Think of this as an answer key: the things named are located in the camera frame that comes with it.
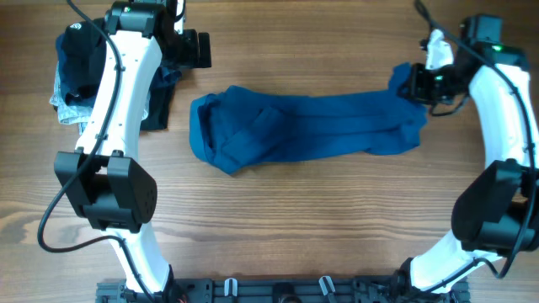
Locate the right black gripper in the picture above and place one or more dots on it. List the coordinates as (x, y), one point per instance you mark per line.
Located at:
(414, 89)

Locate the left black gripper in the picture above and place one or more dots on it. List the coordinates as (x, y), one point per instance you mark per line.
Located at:
(191, 58)

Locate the blue polo shirt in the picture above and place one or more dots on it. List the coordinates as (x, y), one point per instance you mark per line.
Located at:
(238, 128)

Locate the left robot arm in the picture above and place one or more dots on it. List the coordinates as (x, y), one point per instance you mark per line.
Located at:
(102, 177)

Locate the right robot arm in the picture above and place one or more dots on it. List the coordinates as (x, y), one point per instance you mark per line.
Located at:
(496, 217)

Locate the navy folded shirt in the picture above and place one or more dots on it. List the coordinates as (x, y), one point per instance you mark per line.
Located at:
(162, 78)

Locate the black folded garment at bottom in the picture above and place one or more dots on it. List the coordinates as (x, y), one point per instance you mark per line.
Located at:
(158, 110)

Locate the black folded shirt with logo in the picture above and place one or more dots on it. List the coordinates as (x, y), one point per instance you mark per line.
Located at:
(81, 53)

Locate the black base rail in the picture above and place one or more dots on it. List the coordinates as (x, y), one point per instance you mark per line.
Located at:
(361, 289)

